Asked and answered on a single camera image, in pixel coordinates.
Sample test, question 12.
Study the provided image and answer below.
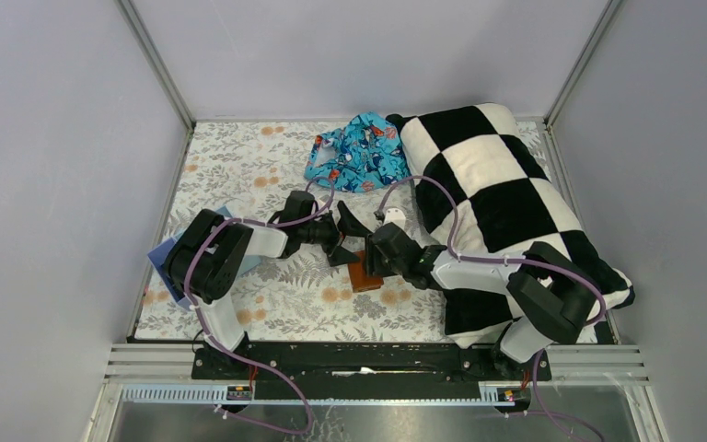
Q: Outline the brown leather card holder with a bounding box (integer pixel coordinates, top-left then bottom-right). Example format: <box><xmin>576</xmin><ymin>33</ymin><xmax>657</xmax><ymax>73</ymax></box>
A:
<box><xmin>347</xmin><ymin>250</ymin><xmax>384</xmax><ymax>293</ymax></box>

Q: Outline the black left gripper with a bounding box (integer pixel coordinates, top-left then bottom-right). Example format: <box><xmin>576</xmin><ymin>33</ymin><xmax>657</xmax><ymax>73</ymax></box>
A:
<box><xmin>298</xmin><ymin>201</ymin><xmax>370</xmax><ymax>265</ymax></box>

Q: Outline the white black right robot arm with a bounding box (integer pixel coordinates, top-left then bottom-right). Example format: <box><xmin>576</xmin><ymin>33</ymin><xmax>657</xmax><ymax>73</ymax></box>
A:
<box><xmin>366</xmin><ymin>223</ymin><xmax>602</xmax><ymax>379</ymax></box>

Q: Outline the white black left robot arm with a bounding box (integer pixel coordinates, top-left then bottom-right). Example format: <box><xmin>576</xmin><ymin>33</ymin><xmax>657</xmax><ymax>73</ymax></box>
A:
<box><xmin>161</xmin><ymin>191</ymin><xmax>370</xmax><ymax>378</ymax></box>

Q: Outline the aluminium frame rail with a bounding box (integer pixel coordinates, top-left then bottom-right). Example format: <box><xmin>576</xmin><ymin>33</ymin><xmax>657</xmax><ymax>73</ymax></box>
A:
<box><xmin>105</xmin><ymin>341</ymin><xmax>649</xmax><ymax>406</ymax></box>

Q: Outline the blue plastic organizer box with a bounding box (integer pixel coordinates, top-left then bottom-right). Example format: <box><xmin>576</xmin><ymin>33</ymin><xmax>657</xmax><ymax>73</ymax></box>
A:
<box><xmin>147</xmin><ymin>205</ymin><xmax>263</xmax><ymax>307</ymax></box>

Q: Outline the blue patterned cloth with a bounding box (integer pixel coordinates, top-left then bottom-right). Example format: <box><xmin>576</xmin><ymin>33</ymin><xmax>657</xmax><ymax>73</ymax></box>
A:
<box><xmin>304</xmin><ymin>112</ymin><xmax>410</xmax><ymax>193</ymax></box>

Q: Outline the black white checkered pillow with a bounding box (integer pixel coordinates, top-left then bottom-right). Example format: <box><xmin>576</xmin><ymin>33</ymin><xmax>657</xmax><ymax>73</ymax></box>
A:
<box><xmin>386</xmin><ymin>103</ymin><xmax>635</xmax><ymax>309</ymax></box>

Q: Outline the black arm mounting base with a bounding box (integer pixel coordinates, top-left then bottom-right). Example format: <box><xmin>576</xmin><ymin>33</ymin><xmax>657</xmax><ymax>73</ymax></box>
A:
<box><xmin>191</xmin><ymin>341</ymin><xmax>552</xmax><ymax>401</ymax></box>

